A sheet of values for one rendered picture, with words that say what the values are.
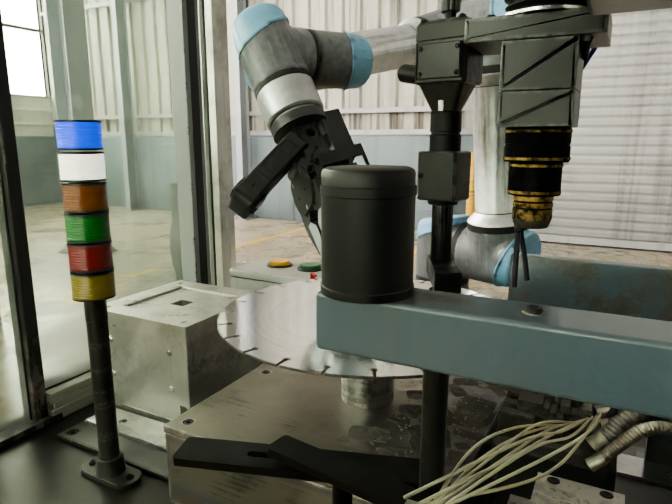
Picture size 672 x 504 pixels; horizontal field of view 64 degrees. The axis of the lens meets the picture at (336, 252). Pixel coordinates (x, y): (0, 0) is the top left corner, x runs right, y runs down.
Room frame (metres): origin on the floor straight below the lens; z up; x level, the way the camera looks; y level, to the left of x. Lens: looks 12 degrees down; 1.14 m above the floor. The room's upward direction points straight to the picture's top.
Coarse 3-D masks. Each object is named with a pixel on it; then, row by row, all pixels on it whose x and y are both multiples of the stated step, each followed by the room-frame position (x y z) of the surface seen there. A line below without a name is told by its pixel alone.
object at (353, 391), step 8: (344, 384) 0.56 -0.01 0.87; (352, 384) 0.55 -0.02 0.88; (360, 384) 0.55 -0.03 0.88; (368, 384) 0.55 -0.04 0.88; (376, 384) 0.55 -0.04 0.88; (384, 384) 0.55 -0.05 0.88; (392, 384) 0.56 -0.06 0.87; (344, 392) 0.56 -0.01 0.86; (352, 392) 0.55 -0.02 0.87; (360, 392) 0.55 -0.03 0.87; (368, 392) 0.55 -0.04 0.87; (376, 392) 0.55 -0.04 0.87; (384, 392) 0.55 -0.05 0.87; (392, 392) 0.57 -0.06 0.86; (344, 400) 0.56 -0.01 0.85; (352, 400) 0.55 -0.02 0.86; (360, 400) 0.55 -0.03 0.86; (368, 400) 0.55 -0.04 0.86; (376, 400) 0.55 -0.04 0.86; (384, 400) 0.55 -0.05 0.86; (392, 400) 0.57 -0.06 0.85; (368, 408) 0.55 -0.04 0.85
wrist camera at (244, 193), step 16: (288, 144) 0.64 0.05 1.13; (304, 144) 0.65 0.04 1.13; (272, 160) 0.62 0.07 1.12; (288, 160) 0.63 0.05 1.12; (256, 176) 0.60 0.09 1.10; (272, 176) 0.61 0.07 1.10; (240, 192) 0.59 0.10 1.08; (256, 192) 0.59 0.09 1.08; (240, 208) 0.60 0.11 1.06; (256, 208) 0.61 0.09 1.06
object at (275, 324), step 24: (264, 288) 0.68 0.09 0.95; (288, 288) 0.68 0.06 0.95; (312, 288) 0.68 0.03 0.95; (240, 312) 0.58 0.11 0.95; (264, 312) 0.58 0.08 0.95; (288, 312) 0.58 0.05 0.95; (312, 312) 0.58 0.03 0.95; (240, 336) 0.50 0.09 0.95; (264, 336) 0.50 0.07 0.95; (288, 336) 0.50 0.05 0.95; (312, 336) 0.50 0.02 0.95; (264, 360) 0.45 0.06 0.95; (288, 360) 0.45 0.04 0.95; (312, 360) 0.45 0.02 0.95; (336, 360) 0.45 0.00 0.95; (360, 360) 0.45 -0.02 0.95
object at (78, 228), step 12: (72, 216) 0.56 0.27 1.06; (84, 216) 0.56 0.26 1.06; (96, 216) 0.57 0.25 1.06; (108, 216) 0.58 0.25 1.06; (72, 228) 0.56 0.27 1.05; (84, 228) 0.56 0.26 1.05; (96, 228) 0.56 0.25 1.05; (108, 228) 0.58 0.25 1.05; (72, 240) 0.56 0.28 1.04; (84, 240) 0.56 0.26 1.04; (96, 240) 0.56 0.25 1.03
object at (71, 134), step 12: (60, 120) 0.56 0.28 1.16; (72, 120) 0.56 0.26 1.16; (84, 120) 0.56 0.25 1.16; (96, 120) 0.57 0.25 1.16; (60, 132) 0.56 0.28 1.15; (72, 132) 0.56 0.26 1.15; (84, 132) 0.56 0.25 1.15; (96, 132) 0.57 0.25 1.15; (60, 144) 0.56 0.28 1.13; (72, 144) 0.56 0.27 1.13; (84, 144) 0.56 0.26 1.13; (96, 144) 0.57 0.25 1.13
